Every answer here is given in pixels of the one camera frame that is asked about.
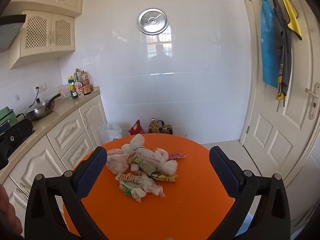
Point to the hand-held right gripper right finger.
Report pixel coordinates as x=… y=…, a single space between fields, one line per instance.
x=222 y=170

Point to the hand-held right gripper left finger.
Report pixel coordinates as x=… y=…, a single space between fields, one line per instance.
x=93 y=170

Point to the yellow black-striped wrapper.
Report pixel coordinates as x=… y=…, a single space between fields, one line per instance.
x=165 y=177

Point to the person's left forearm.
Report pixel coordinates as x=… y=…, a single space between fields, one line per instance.
x=8 y=210

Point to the deep cream drawer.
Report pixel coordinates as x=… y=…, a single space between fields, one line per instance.
x=77 y=152

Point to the red-printed white plastic bag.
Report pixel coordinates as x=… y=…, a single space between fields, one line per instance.
x=117 y=162

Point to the flat red patterned packet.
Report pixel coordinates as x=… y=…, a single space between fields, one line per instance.
x=128 y=178

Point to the green snack packet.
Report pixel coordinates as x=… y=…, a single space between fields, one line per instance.
x=127 y=187

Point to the clear plastic bin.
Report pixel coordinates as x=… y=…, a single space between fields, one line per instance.
x=108 y=135

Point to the brown round lump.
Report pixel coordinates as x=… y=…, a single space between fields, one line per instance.
x=131 y=160

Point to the white foam block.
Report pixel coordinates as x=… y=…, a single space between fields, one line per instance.
x=135 y=167

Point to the shallow cream drawer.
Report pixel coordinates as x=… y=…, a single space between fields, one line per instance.
x=66 y=131

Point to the arched cream cabinet door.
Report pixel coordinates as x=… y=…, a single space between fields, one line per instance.
x=93 y=120

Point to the crumpled white paper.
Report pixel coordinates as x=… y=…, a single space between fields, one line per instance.
x=138 y=193

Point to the crumpled white plastic bag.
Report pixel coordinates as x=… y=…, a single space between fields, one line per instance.
x=137 y=143

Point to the knotted white plastic bag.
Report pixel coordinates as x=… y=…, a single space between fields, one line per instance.
x=169 y=167
x=162 y=154

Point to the translucent white plastic bag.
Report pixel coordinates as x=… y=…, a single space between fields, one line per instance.
x=148 y=156

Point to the white panel door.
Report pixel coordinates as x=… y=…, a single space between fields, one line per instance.
x=270 y=135

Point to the red snack bag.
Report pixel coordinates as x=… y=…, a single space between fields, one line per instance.
x=136 y=128

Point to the twisted white plastic bag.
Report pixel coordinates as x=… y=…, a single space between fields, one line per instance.
x=152 y=186

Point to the beige countertop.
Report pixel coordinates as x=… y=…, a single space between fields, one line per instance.
x=65 y=106

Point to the dark green bottle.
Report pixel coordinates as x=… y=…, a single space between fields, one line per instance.
x=74 y=92

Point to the pink clear plastic container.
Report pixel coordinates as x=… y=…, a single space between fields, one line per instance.
x=65 y=92

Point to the bottle with white red label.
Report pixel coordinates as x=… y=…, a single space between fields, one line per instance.
x=79 y=87

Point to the black stove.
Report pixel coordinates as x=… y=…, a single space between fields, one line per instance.
x=17 y=132

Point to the green appliance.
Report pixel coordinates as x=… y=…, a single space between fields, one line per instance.
x=7 y=117

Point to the grey apron with yellow trim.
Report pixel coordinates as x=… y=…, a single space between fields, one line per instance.
x=283 y=62

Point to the blue apron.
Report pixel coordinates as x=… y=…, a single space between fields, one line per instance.
x=267 y=42

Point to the round steel lid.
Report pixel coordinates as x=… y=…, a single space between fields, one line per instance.
x=153 y=21

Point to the grey range hood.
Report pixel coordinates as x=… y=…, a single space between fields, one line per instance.
x=10 y=30

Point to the yellow cloth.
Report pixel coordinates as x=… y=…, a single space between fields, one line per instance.
x=291 y=15

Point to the white wall socket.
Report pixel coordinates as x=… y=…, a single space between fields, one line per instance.
x=40 y=87

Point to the lattice-door wall cabinet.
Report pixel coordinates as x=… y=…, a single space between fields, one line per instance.
x=37 y=52

